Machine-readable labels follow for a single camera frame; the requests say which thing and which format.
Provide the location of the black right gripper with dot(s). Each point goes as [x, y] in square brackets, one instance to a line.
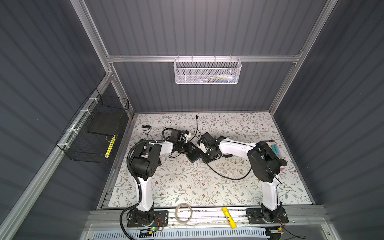
[205, 160]

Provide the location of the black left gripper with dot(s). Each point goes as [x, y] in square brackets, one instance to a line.
[189, 147]

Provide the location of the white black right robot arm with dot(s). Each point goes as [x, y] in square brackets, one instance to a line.
[265, 164]

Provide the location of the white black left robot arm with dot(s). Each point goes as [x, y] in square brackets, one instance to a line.
[142, 162]

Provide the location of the coloured marker pack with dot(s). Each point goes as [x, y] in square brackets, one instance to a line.
[274, 146]

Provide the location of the yellow marker in black basket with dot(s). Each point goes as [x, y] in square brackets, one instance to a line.
[110, 147]

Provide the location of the pink black tape roll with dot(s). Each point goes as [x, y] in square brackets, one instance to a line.
[283, 164]

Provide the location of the yellow glue stick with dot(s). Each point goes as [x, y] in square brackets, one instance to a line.
[229, 218]

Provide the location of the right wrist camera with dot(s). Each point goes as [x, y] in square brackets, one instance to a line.
[206, 142]

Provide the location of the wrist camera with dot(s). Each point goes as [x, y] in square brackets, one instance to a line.
[178, 136]
[206, 142]

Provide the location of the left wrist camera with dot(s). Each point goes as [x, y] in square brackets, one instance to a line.
[178, 136]

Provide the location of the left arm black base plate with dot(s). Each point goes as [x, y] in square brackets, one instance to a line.
[155, 218]

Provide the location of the white wire mesh basket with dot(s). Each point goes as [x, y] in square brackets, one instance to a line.
[210, 71]

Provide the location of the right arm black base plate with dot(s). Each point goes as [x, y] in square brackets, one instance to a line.
[263, 215]

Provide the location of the black wire mesh basket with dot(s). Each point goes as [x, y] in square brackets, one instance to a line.
[100, 118]

